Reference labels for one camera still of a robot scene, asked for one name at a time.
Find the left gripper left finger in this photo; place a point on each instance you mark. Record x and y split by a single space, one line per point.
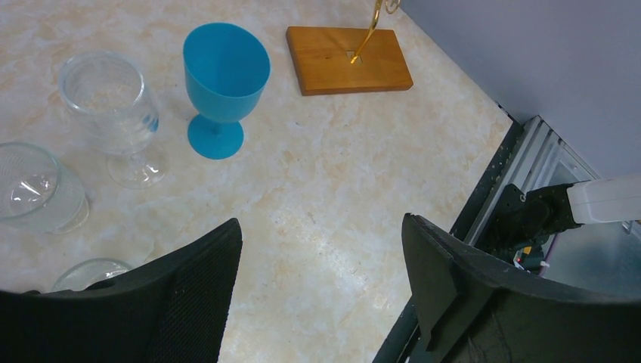
173 309

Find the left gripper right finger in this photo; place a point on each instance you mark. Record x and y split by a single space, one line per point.
474 307

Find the patterned clear glass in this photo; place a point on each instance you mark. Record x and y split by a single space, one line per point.
89 272

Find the short clear glass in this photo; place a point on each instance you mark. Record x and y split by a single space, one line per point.
38 192

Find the tall clear wine glass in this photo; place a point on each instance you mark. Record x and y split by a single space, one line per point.
109 97

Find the blue wine glass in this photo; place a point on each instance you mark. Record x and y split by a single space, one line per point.
226 69

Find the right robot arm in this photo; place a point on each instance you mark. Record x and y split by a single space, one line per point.
526 219

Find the wooden gold wine glass rack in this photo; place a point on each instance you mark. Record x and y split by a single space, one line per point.
341 60

